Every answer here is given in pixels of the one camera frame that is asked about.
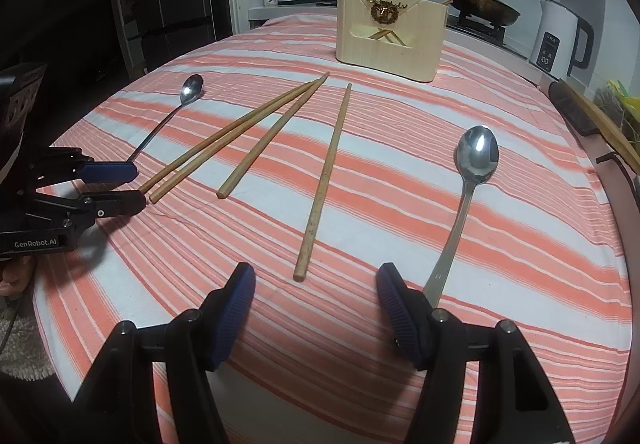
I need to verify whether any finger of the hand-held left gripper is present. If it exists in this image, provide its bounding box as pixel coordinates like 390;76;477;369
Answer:
37;190;147;230
50;149;139;184

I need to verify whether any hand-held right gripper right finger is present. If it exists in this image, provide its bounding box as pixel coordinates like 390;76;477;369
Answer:
376;263;576;444

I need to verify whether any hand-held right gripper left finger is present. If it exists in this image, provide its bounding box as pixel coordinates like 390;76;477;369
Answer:
70;263;257;444

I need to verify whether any metal spoon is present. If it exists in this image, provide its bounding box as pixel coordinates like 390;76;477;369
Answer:
422;125;500;311
125;74;205;166

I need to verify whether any cream utensil holder box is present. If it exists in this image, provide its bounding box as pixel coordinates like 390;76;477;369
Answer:
336;0;449;84

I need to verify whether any person's left hand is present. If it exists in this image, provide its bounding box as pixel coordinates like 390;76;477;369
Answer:
0;254;38;299

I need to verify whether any orange striped tablecloth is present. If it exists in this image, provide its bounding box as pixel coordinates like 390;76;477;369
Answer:
30;7;633;444

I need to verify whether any wooden cutting board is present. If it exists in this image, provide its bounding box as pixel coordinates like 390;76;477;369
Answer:
555;79;640;161

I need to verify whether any black gas hob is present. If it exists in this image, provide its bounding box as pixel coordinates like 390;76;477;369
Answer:
445;12;532;61

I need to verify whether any yellow green snack bag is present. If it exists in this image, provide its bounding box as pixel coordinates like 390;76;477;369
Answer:
595;79;640;126

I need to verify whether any white electric kettle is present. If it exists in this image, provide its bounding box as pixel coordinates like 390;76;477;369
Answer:
530;0;596;78

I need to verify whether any black cable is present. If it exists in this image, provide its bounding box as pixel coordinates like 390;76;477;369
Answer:
595;151;640;206

